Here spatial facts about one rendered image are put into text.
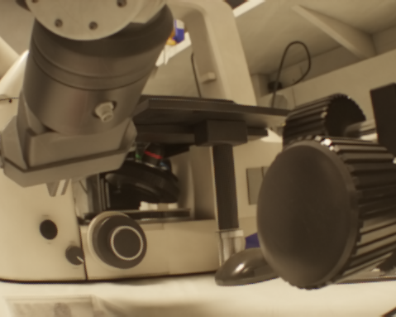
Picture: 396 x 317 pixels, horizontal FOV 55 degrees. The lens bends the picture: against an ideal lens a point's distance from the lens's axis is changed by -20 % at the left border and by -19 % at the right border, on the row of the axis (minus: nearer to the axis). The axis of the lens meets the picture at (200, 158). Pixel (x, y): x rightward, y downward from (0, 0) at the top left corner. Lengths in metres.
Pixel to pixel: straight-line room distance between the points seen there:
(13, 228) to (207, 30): 0.47
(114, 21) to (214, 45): 0.58
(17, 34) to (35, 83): 3.30
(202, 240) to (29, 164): 0.32
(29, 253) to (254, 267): 0.25
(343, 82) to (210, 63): 0.39
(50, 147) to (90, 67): 0.09
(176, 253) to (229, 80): 0.30
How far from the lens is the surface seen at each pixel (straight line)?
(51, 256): 0.51
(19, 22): 3.60
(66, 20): 0.19
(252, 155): 0.64
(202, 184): 0.62
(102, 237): 0.50
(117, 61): 0.22
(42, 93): 0.25
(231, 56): 0.75
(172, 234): 0.56
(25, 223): 0.50
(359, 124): 0.17
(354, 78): 1.01
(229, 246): 0.53
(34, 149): 0.30
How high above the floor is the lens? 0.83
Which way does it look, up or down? 7 degrees up
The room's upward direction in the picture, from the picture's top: 5 degrees counter-clockwise
